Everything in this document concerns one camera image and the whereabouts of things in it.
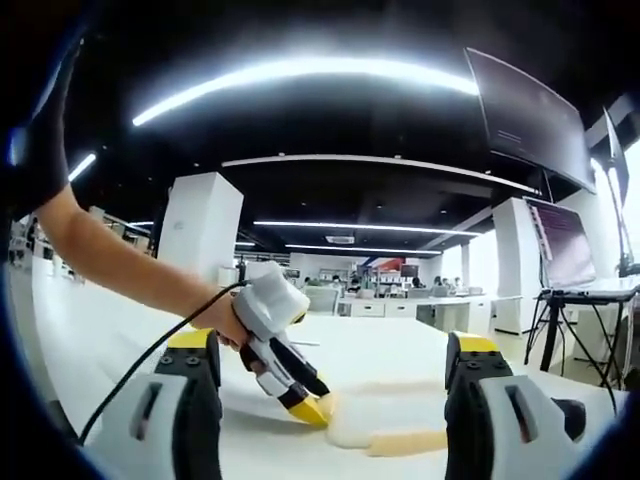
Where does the grey mesh office chair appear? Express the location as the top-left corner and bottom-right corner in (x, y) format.
(303, 284), (339, 317)

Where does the large black monitor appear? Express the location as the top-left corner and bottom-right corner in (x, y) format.
(463, 47), (600, 195)

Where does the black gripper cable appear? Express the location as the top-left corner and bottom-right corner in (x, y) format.
(78, 281), (252, 447)

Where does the row of white desks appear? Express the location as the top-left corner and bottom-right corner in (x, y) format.
(339, 293), (525, 337)

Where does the black computer mouse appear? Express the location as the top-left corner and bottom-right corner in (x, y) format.
(549, 397), (588, 443)

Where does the clear plastic storage box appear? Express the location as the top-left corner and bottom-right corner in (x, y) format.
(322, 379), (451, 459)

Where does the person's left hand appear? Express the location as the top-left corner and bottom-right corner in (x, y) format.
(192, 298), (249, 351)

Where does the open laptop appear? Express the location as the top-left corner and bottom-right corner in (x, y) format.
(523, 196), (640, 302)

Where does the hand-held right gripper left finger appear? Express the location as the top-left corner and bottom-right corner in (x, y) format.
(82, 329), (224, 480)

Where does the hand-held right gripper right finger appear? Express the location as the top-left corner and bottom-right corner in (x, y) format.
(443, 330), (584, 480)

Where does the black tripod stand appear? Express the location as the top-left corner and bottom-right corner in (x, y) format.
(523, 294), (632, 397)

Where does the white ceiling light strip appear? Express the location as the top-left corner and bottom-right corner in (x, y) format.
(67, 152), (98, 183)
(252, 219), (485, 237)
(284, 242), (445, 257)

